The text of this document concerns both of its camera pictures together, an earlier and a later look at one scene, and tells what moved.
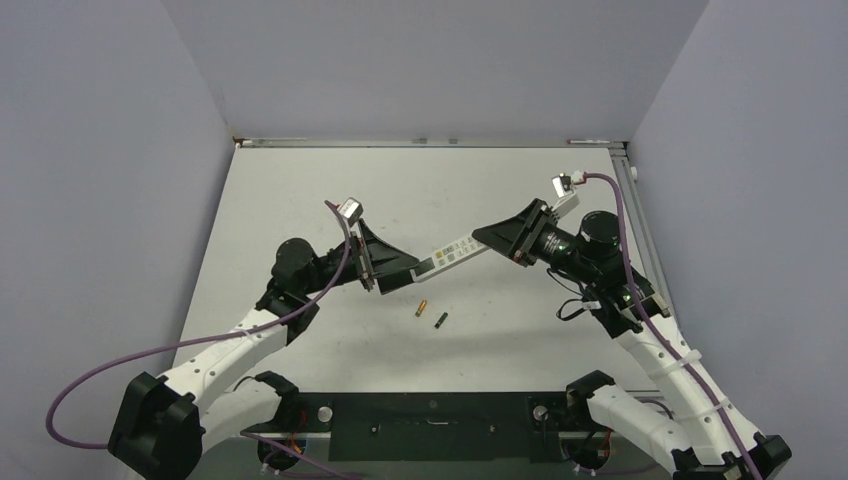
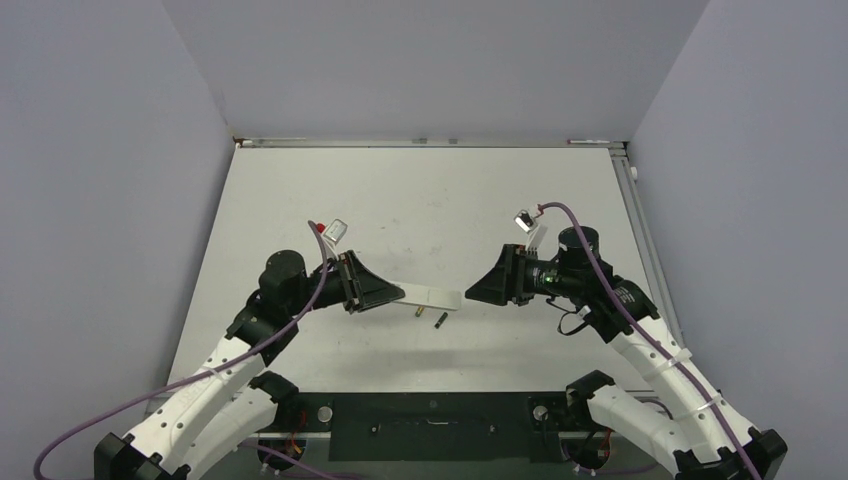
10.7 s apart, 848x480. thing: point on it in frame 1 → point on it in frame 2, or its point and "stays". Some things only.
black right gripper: (518, 236) → (507, 279)
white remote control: (447, 256) → (430, 297)
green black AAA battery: (441, 320) stays
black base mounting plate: (434, 427) stays
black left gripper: (374, 260) → (361, 289)
